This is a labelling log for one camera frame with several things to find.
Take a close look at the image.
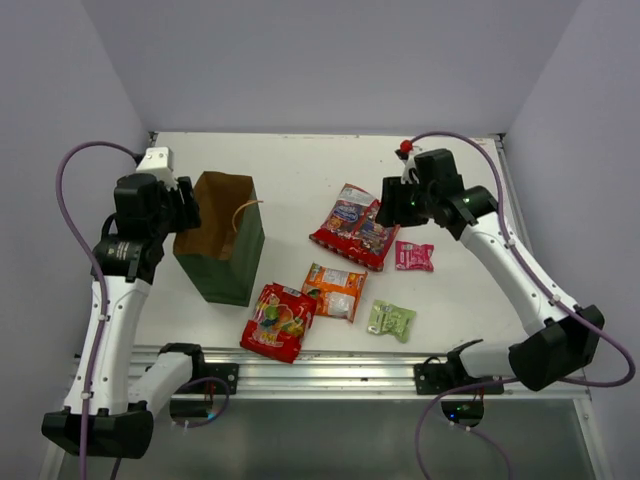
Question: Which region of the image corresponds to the green candy packet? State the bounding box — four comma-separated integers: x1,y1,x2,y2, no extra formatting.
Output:
367,300,416,343

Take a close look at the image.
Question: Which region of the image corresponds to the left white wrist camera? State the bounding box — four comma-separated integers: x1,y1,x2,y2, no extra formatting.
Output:
135,147,177,190

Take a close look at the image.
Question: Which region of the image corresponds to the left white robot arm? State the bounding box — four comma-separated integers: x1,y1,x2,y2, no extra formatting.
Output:
41,173,208,459

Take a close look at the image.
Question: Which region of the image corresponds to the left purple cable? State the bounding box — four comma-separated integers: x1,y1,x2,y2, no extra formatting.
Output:
55,141,232,480

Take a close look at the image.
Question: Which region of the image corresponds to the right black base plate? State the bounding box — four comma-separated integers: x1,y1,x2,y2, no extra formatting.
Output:
413,356,504,395

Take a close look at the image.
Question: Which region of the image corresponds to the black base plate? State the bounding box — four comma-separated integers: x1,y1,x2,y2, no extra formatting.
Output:
413,356,504,395
176,363,240,399

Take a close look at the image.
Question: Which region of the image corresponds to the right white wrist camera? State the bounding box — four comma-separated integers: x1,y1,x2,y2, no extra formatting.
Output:
395,140,422,184

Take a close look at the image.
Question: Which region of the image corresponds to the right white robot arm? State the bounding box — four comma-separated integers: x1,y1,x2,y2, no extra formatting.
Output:
376,147,605,393

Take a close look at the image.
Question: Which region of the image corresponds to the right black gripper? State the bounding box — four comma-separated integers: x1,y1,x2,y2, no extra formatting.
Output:
375,176,437,228

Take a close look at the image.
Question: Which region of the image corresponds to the green paper bag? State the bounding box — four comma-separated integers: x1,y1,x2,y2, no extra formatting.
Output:
173,171,265,307

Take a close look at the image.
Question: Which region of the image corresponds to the orange snack packet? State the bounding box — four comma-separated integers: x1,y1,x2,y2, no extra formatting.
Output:
302,263,368,323

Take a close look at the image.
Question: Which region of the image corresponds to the purple cable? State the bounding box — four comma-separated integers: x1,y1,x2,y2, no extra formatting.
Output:
409,131,637,480
55,141,232,480

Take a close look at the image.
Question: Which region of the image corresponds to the red fruit gummy bag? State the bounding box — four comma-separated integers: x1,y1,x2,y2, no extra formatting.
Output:
240,283,317,364

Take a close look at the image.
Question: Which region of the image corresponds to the aluminium front rail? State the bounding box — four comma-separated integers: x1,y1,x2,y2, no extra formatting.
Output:
128,346,591,401

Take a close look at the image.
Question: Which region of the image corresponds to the large red candy bag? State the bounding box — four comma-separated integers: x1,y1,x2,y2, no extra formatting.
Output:
309,183,400,272

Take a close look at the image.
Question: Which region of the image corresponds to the pink candy packet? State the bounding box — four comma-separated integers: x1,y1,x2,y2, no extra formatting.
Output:
395,240,435,272

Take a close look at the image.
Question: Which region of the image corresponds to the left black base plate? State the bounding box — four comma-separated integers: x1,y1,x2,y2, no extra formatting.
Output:
176,363,240,399

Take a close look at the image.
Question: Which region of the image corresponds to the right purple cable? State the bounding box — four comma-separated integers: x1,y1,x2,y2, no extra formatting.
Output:
409,131,637,480

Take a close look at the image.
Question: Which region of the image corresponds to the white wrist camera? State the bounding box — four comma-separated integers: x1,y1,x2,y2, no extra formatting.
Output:
395,140,422,184
135,147,177,190

